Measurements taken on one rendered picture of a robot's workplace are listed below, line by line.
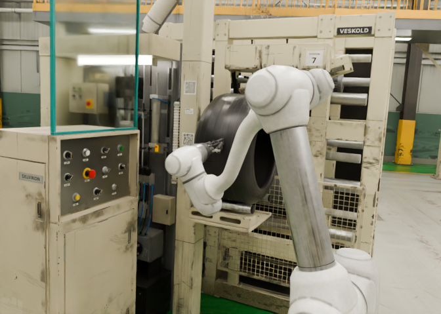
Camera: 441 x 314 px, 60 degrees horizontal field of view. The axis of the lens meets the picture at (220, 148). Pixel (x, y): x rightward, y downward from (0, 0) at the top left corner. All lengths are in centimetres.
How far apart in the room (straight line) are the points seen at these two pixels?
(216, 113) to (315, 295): 112
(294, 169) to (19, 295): 148
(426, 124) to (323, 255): 1101
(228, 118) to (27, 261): 112
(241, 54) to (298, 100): 133
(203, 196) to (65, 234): 66
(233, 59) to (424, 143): 1003
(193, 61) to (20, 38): 1200
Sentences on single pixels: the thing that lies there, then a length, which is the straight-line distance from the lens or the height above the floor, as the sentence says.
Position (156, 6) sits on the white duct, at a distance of 267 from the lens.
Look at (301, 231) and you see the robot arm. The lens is 103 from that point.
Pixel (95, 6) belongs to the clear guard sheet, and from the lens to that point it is 190.
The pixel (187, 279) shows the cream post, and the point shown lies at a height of 40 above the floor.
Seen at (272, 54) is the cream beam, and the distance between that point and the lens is 224.
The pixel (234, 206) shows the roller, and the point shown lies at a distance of 199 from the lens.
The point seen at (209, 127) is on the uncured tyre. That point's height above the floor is 131.
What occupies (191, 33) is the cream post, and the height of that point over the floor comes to 180.
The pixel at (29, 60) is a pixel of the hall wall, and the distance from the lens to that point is 1371.
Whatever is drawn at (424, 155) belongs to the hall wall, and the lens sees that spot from 1204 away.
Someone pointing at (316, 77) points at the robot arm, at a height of 153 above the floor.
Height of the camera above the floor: 144
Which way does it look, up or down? 7 degrees down
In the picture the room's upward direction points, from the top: 3 degrees clockwise
